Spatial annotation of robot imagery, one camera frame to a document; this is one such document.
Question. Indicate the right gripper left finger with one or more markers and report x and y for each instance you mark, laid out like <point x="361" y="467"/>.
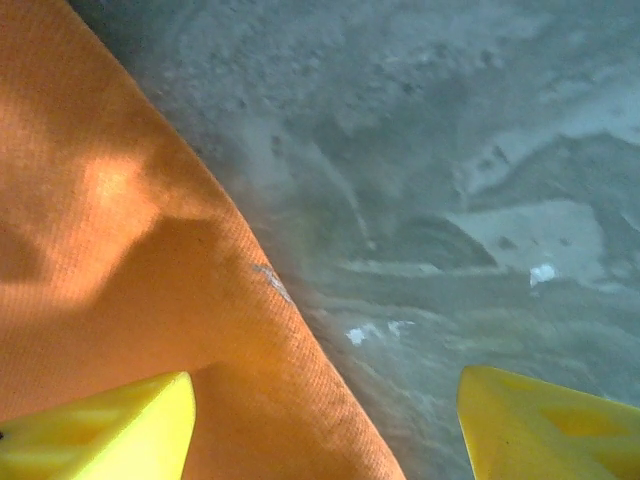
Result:
<point x="100" y="435"/>

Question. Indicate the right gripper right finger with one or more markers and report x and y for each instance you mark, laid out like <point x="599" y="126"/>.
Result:
<point x="550" y="435"/>

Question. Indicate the orange trousers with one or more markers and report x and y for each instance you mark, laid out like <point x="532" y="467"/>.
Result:
<point x="125" y="250"/>

